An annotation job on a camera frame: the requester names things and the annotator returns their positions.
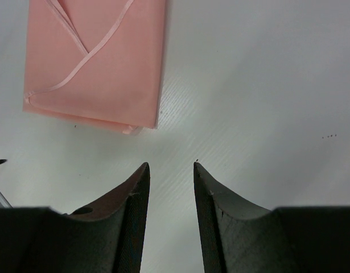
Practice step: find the pink cloth napkin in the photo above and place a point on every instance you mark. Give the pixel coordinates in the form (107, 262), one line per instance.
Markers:
(95, 62)

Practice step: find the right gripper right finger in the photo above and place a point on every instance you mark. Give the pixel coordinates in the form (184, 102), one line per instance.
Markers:
(239, 236)

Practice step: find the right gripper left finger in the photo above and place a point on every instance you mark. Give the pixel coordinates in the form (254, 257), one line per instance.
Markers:
(106, 235)

